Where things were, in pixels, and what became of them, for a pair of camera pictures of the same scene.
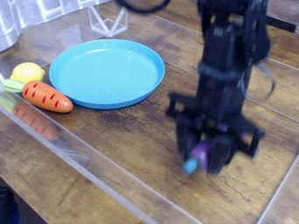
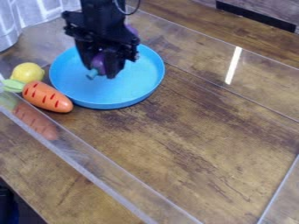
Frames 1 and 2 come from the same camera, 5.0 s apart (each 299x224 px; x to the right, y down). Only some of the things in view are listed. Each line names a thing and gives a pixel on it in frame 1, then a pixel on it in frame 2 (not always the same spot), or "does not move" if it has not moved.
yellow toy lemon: [27, 73] does not move
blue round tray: [107, 73] does not move
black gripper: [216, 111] to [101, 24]
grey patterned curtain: [19, 14] does not move
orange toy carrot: [41, 94] does not move
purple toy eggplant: [197, 164] to [98, 59]
